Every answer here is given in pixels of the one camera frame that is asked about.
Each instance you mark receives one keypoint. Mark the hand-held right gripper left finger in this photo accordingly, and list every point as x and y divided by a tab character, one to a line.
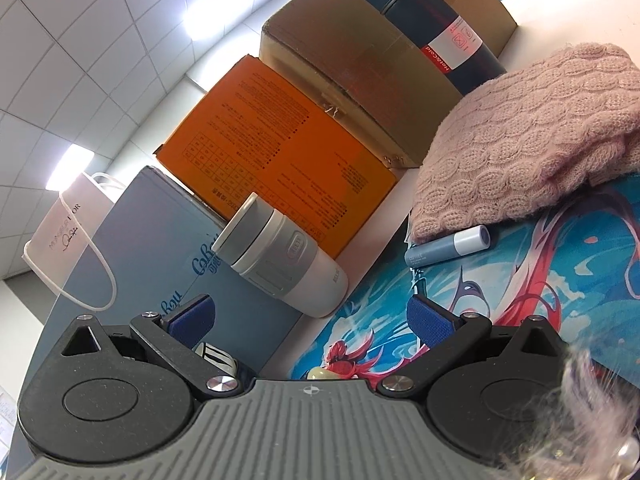
192	322

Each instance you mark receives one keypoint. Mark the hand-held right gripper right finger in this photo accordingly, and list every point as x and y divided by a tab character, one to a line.
427	320

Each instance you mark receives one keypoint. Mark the white and grey tumbler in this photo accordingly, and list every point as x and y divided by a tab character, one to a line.
290	270

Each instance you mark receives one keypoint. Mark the white striped object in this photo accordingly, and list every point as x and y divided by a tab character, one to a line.
215	355

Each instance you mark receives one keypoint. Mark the blue and white tube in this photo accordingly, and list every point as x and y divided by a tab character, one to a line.
440	252

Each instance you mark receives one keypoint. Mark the blue cardboard box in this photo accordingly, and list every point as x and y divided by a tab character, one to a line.
150	230

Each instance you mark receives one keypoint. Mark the printed desk mat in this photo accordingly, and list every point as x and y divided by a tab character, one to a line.
550	270

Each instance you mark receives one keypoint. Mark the orange cardboard box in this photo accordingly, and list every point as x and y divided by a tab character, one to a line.
280	160

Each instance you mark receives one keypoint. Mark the pink fluffy cloth with pearls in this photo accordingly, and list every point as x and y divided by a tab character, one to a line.
590	410

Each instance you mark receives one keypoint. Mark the ceiling light panel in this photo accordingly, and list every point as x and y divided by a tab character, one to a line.
70	167
215	17

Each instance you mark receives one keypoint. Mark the pink knitted sweater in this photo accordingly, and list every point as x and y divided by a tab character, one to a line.
525	135

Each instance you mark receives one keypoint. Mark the brown cardboard box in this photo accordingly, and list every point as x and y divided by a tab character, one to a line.
320	60

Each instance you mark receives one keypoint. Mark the dark blue thermos flask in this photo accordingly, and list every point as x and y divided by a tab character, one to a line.
425	25

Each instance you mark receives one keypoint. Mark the wall notice board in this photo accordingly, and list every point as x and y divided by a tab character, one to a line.
6	412

